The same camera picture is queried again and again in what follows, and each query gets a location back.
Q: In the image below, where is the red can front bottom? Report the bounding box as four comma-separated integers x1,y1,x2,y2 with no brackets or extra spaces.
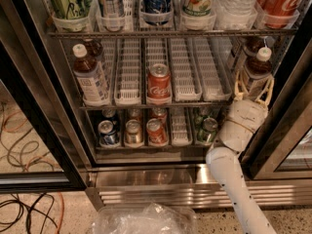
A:
146,118,167,144

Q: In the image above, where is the red cola can middle shelf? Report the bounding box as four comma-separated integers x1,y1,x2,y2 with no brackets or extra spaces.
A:
147,63,171,99

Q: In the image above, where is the green can front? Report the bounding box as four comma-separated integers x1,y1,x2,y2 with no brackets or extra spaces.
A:
197,118,218,145

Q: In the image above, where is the white bottom shelf tray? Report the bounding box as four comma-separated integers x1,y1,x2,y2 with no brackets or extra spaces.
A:
170,107,192,146

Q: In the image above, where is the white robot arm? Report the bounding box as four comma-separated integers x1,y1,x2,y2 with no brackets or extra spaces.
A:
206,71,277,234

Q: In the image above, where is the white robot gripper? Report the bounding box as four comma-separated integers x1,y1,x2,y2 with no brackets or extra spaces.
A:
226,72,274,134

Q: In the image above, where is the fridge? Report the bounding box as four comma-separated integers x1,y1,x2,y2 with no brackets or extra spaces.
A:
0,0,312,209

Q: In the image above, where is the tea bottle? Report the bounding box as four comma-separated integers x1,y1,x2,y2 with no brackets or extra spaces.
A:
72,44,108,106
84,39,104,65
227,36,266,70
241,47,272,98

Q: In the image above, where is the white shelf tray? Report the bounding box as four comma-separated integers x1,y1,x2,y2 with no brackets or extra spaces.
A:
170,107,192,146
169,38,202,101
192,38,231,101
114,39,141,105

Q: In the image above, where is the blue pepsi can front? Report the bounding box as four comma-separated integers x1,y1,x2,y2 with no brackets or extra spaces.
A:
97,120,119,145

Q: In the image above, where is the red coca-cola bottle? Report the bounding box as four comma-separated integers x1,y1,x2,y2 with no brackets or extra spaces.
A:
257,0,301,29

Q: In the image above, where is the gold can front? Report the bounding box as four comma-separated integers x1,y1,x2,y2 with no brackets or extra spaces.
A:
126,120,142,144

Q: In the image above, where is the black cable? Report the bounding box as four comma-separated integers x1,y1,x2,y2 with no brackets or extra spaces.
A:
0,100,59,234

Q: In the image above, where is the orange cable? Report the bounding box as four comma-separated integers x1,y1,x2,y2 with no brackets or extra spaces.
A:
0,109,65,234

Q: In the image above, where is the clear plastic bin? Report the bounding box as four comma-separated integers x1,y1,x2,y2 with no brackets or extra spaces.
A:
92,203,197,234

